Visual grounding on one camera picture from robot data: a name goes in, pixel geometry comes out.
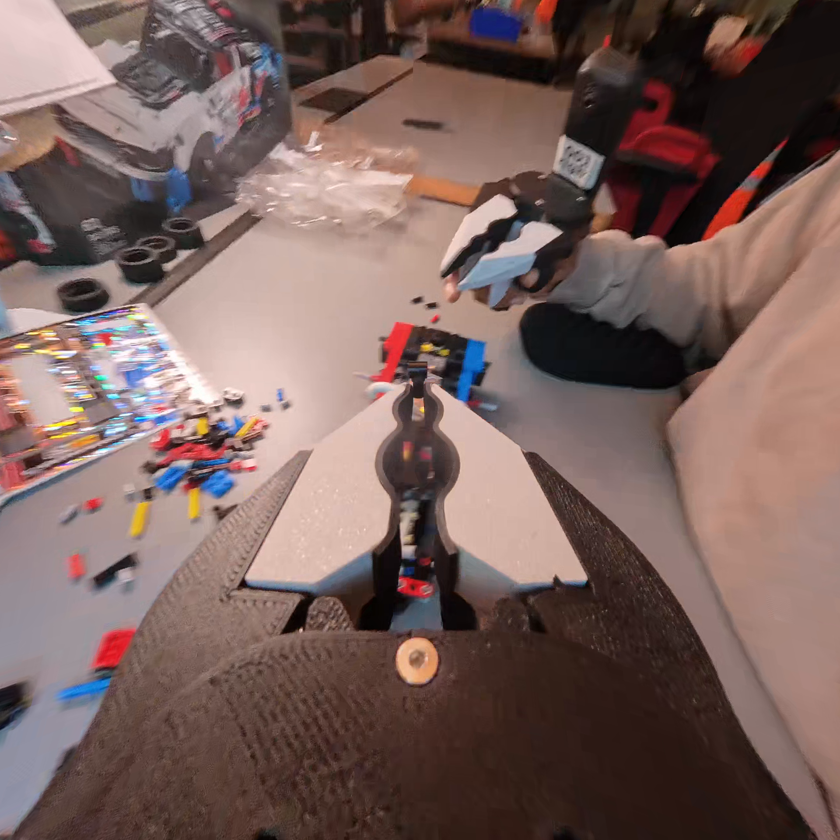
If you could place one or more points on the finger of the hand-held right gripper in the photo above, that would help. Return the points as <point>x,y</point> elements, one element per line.
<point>479,226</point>
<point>518,253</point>

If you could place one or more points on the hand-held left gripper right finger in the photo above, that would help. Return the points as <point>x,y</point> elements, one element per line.
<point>512,518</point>

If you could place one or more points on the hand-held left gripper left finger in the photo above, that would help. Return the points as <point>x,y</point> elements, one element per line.
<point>315,518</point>

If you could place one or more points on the lego car model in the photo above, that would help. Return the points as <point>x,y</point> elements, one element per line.
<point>397,344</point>

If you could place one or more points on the pile of mixed lego pieces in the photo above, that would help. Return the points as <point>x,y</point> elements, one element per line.
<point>197,459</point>

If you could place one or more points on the lego set box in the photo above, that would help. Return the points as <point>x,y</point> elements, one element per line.
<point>197,79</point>

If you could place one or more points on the lego instruction booklet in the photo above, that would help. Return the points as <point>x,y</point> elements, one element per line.
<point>39,52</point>

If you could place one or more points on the person's right hand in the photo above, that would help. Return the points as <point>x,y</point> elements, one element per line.
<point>451,289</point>

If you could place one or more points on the red office chair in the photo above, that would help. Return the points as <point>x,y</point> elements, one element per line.
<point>663,151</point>

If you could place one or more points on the black quilted chair seat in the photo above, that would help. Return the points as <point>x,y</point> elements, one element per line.
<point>590,354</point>

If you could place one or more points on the clear plastic bag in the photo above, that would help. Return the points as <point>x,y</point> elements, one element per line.
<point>328,190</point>

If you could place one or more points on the orange traffic cone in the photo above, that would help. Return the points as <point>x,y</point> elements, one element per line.
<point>741,197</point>

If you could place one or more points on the holographic sticker sheet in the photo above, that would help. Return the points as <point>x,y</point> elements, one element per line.
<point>79,394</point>

